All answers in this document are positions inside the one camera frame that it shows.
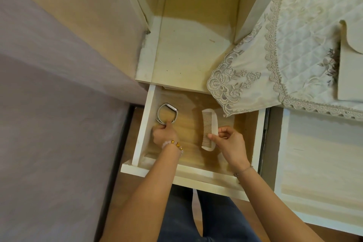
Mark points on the person's left hand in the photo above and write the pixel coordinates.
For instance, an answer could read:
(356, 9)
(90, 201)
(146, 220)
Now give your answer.
(164, 135)

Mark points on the person's right hand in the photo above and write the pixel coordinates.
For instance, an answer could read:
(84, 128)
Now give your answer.
(232, 148)

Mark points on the small white drawer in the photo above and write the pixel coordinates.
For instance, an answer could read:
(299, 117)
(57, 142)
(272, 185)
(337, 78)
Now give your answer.
(187, 137)

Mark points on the silver grey wristband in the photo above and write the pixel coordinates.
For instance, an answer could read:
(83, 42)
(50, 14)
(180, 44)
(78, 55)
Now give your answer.
(173, 108)

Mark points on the white comb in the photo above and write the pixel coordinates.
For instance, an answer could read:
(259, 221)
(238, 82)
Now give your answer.
(210, 125)

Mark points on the wide white drawer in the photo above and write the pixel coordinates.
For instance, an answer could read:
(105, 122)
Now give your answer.
(320, 165)

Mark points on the beige snap pouch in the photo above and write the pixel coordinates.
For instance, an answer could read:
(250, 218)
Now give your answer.
(351, 74)

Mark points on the person's right forearm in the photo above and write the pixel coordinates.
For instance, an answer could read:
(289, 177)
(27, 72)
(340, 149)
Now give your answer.
(272, 207)

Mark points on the person's left forearm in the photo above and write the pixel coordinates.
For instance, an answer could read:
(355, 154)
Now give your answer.
(144, 202)

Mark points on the person's right leg in jeans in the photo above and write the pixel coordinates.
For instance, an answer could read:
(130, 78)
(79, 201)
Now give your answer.
(227, 219)

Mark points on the person's leg in jeans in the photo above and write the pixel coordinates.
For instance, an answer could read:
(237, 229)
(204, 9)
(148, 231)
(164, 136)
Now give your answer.
(227, 219)
(178, 216)

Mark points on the person's left leg in jeans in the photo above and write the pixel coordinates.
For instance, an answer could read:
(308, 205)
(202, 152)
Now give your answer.
(178, 216)

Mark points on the dark brown wooden trim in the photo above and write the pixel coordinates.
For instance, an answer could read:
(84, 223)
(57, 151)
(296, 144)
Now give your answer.
(113, 179)

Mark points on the cream dressing table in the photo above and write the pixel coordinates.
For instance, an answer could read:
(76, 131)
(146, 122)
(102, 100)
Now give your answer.
(192, 37)

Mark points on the quilted lace table cloth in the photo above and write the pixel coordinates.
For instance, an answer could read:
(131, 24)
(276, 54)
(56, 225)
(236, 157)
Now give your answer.
(297, 37)

